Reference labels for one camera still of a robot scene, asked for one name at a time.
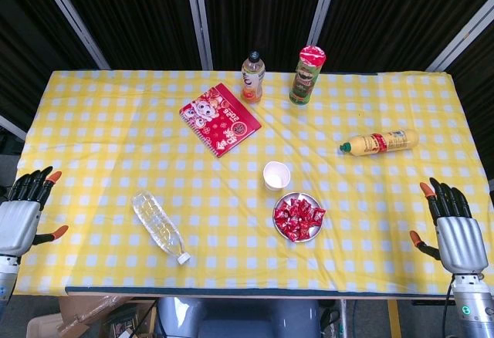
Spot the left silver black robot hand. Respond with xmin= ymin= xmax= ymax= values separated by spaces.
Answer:
xmin=0 ymin=166 xmax=69 ymax=258

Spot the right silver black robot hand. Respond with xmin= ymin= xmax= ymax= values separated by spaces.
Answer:
xmin=409 ymin=177 xmax=489 ymax=277

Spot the silver metal plate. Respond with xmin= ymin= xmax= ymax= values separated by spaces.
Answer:
xmin=272 ymin=191 xmax=324 ymax=242

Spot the white paper cup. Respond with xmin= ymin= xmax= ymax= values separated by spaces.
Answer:
xmin=262 ymin=160 xmax=291 ymax=191

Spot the white plastic bin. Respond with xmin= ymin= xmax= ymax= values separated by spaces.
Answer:
xmin=25 ymin=312 xmax=65 ymax=338

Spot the brown cardboard box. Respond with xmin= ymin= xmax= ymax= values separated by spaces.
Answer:
xmin=56 ymin=295 xmax=157 ymax=335

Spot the yellow squeeze bottle green cap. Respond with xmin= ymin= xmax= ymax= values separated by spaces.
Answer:
xmin=339 ymin=128 xmax=420 ymax=157

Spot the clear plastic water bottle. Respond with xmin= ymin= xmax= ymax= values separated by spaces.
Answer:
xmin=132 ymin=190 xmax=191 ymax=265

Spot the yellow white checked tablecloth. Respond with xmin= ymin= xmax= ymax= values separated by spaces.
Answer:
xmin=7 ymin=68 xmax=494 ymax=296

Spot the metal table leg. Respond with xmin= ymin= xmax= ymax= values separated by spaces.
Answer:
xmin=338 ymin=299 xmax=356 ymax=338

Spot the dark curtain panel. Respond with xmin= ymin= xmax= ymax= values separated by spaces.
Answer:
xmin=200 ymin=0 xmax=329 ymax=72
xmin=0 ymin=0 xmax=97 ymax=123
xmin=52 ymin=0 xmax=204 ymax=71
xmin=447 ymin=13 xmax=494 ymax=184
xmin=320 ymin=0 xmax=494 ymax=72

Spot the green Pringles can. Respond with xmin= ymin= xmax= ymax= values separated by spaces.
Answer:
xmin=289 ymin=44 xmax=327 ymax=106

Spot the red spiral notebook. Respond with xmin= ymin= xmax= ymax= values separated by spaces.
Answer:
xmin=178 ymin=82 xmax=262 ymax=159

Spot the grey robot torso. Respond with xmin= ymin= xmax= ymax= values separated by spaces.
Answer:
xmin=156 ymin=296 xmax=321 ymax=338

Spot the orange drink bottle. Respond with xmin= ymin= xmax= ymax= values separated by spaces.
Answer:
xmin=241 ymin=50 xmax=266 ymax=103

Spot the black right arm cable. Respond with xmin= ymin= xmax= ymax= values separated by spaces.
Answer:
xmin=442 ymin=274 xmax=455 ymax=338

